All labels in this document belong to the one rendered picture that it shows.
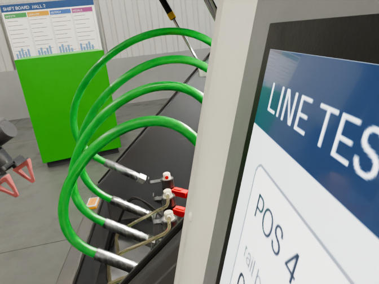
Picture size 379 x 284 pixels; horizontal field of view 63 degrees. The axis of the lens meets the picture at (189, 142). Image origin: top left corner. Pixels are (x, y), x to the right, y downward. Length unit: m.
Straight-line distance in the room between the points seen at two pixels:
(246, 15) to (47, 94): 3.81
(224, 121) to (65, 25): 6.95
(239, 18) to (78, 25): 6.92
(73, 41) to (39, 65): 3.23
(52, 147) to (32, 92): 0.68
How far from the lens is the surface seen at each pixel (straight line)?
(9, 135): 1.07
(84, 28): 7.07
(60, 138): 4.06
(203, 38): 0.63
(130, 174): 0.69
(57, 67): 3.92
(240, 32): 0.19
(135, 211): 0.64
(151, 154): 1.02
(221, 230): 0.16
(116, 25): 7.10
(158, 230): 0.77
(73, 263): 0.80
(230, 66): 0.19
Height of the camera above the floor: 1.42
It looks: 20 degrees down
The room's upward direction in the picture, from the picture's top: 6 degrees counter-clockwise
